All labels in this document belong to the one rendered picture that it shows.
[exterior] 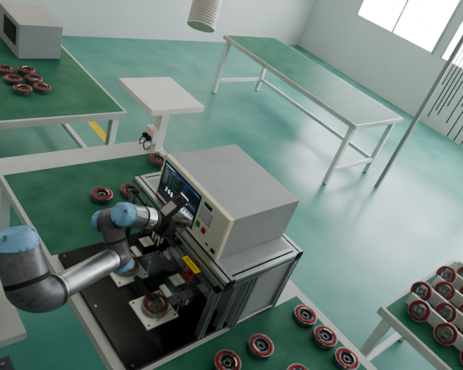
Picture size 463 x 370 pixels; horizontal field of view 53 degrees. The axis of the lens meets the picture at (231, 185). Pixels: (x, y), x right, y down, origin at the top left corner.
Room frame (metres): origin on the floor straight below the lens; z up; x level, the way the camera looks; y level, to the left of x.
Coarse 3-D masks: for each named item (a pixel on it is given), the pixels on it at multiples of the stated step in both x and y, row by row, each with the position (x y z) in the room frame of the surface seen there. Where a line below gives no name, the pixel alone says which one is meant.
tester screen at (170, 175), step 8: (168, 168) 1.57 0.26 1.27; (168, 176) 1.56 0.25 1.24; (176, 176) 1.53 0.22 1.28; (160, 184) 1.58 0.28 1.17; (168, 184) 1.55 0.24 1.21; (176, 184) 1.52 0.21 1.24; (184, 184) 1.49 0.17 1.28; (160, 192) 1.57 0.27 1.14; (176, 192) 1.51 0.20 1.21; (184, 192) 1.49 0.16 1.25; (192, 192) 1.46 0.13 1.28; (168, 200) 1.53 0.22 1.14; (192, 200) 1.45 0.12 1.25
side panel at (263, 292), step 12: (288, 264) 1.54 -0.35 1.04; (264, 276) 1.43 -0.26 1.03; (276, 276) 1.50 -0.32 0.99; (288, 276) 1.55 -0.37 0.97; (252, 288) 1.37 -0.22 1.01; (264, 288) 1.46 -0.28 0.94; (276, 288) 1.54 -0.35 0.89; (252, 300) 1.43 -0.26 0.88; (264, 300) 1.50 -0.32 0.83; (276, 300) 1.56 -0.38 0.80; (240, 312) 1.37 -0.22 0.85; (252, 312) 1.46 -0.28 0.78; (264, 312) 1.51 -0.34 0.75
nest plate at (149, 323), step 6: (132, 300) 1.29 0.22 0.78; (138, 300) 1.30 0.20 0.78; (132, 306) 1.26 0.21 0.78; (138, 306) 1.27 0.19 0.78; (138, 312) 1.24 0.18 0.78; (168, 312) 1.29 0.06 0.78; (174, 312) 1.31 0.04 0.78; (144, 318) 1.22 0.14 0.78; (150, 318) 1.23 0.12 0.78; (162, 318) 1.26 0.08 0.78; (168, 318) 1.27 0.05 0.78; (174, 318) 1.28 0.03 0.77; (144, 324) 1.20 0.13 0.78; (150, 324) 1.20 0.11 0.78; (156, 324) 1.21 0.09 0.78
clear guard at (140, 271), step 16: (160, 256) 1.29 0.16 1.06; (176, 256) 1.32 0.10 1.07; (192, 256) 1.35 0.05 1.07; (128, 272) 1.20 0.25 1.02; (144, 272) 1.20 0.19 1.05; (160, 272) 1.21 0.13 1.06; (176, 272) 1.24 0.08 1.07; (192, 272) 1.27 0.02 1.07; (160, 288) 1.14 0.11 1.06; (176, 288) 1.17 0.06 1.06; (192, 288) 1.20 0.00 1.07; (208, 288) 1.22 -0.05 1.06; (160, 304) 1.10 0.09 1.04; (176, 304) 1.10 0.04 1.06
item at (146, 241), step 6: (138, 240) 1.49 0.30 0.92; (144, 240) 1.50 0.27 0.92; (150, 240) 1.51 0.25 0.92; (156, 240) 1.55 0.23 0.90; (138, 246) 1.48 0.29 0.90; (144, 246) 1.47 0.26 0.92; (150, 246) 1.48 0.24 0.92; (156, 246) 1.51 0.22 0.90; (162, 246) 1.53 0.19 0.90; (168, 246) 1.56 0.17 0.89; (138, 252) 1.46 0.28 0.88; (144, 252) 1.46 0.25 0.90; (150, 252) 1.48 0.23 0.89; (156, 252) 1.55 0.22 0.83
